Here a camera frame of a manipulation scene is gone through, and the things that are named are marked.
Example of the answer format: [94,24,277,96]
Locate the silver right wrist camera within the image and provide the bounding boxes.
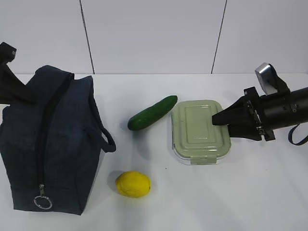
[255,63,290,95]

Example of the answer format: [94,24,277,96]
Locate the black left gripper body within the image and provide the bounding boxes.
[0,42,17,65]

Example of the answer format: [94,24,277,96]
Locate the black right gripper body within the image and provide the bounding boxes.
[244,87,290,141]

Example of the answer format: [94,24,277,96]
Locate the yellow lemon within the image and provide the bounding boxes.
[115,171,151,198]

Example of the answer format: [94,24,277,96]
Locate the dark navy lunch bag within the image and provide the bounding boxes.
[0,65,116,215]

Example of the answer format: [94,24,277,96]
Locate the glass container green lid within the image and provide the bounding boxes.
[172,100,231,165]

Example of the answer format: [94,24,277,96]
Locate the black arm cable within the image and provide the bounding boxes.
[288,124,308,146]

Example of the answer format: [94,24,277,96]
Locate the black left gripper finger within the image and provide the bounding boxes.
[0,64,35,104]

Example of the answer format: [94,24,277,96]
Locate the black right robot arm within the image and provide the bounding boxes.
[212,87,308,146]

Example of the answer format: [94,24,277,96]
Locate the green cucumber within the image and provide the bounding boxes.
[128,95,178,131]

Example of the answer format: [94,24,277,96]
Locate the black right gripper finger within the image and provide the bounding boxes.
[228,123,262,141]
[212,96,250,126]

